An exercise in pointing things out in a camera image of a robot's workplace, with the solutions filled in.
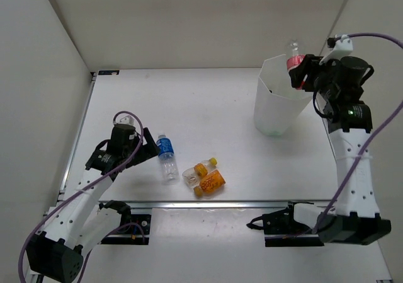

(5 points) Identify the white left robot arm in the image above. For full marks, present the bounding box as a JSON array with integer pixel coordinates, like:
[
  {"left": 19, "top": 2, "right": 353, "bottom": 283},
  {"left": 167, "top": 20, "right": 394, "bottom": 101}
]
[{"left": 21, "top": 124, "right": 159, "bottom": 282}]

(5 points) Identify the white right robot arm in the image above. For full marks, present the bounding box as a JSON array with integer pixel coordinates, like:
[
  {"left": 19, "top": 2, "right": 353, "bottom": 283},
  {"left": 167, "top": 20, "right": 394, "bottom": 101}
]
[{"left": 283, "top": 54, "right": 391, "bottom": 245}]

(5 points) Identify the white octagonal bin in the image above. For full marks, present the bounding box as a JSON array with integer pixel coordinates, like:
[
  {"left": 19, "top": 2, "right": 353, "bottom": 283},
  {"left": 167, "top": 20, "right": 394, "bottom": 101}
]
[{"left": 254, "top": 54, "right": 312, "bottom": 136}]

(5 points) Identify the aluminium table edge rail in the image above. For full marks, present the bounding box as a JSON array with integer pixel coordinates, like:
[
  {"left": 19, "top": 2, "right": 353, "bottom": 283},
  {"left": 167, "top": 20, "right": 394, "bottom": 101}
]
[{"left": 124, "top": 200, "right": 330, "bottom": 209}]

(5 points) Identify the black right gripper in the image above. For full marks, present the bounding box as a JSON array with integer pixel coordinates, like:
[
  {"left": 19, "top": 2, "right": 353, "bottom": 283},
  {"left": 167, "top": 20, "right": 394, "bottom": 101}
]
[{"left": 292, "top": 55, "right": 341, "bottom": 100}]

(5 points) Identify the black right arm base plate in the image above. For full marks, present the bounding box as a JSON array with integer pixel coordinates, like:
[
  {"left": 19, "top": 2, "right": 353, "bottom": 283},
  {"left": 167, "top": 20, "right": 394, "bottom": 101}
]
[{"left": 246, "top": 211, "right": 324, "bottom": 248}]

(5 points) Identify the small dark table sticker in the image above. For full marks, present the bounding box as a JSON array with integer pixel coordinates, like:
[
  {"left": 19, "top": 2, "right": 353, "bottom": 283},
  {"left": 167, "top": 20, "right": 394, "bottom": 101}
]
[{"left": 98, "top": 70, "right": 120, "bottom": 76}]

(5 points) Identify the orange label juice bottle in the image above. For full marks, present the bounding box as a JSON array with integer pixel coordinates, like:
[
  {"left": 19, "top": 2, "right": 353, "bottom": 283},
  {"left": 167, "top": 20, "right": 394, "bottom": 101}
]
[{"left": 193, "top": 170, "right": 225, "bottom": 197}]

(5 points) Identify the clear bottle yellow cap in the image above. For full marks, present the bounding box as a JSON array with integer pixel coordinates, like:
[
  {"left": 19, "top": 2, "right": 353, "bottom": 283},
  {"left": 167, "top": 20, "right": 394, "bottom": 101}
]
[{"left": 182, "top": 158, "right": 217, "bottom": 187}]

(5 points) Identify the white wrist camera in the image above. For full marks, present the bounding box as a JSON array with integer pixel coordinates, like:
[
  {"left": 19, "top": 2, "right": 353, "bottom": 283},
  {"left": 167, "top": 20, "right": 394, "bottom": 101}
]
[
  {"left": 319, "top": 35, "right": 353, "bottom": 65},
  {"left": 113, "top": 115, "right": 134, "bottom": 125}
]

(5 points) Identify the red label coke bottle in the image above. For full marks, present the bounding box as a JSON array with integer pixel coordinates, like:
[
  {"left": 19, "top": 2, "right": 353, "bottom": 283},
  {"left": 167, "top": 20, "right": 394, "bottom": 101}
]
[{"left": 286, "top": 39, "right": 305, "bottom": 88}]

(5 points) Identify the blue label water bottle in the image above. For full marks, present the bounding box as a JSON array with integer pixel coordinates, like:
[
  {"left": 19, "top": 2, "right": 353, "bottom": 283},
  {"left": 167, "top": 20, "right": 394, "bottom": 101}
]
[{"left": 156, "top": 132, "right": 179, "bottom": 183}]

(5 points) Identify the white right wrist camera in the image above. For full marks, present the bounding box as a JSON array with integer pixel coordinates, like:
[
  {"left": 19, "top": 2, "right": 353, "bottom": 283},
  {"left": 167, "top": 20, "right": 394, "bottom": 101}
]
[{"left": 319, "top": 35, "right": 353, "bottom": 65}]

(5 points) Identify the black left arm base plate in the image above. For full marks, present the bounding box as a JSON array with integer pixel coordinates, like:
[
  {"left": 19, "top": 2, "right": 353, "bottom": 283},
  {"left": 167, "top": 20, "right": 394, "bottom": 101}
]
[{"left": 98, "top": 200, "right": 152, "bottom": 245}]

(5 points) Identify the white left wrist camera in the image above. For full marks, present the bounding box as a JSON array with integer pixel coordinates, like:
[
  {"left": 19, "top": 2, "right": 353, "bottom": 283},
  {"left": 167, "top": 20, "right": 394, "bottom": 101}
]
[{"left": 113, "top": 115, "right": 134, "bottom": 125}]

